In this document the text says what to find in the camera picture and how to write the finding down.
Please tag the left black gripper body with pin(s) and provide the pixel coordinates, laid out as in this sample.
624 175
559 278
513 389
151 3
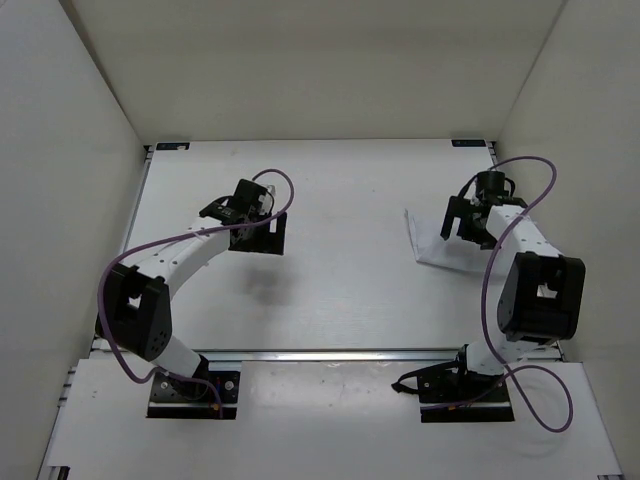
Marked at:
262 238

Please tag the left blue table label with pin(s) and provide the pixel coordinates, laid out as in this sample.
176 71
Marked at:
172 146

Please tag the right blue table label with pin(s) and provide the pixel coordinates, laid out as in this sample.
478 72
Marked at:
468 143

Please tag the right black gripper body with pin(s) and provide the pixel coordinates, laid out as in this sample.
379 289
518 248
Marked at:
467 228

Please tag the blue table label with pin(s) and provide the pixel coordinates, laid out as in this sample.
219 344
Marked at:
172 146
468 143

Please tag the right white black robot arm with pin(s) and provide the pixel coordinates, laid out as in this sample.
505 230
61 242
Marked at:
541 295

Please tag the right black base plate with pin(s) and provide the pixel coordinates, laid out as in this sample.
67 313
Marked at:
448 393

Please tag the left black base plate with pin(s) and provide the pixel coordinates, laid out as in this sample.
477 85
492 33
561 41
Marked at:
173 399

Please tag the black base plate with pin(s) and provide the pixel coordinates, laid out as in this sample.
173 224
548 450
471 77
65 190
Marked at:
173 399
448 393

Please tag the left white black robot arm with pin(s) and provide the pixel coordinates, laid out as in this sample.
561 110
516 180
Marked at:
134 300

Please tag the white skirt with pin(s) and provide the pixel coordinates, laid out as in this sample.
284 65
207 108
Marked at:
429 248

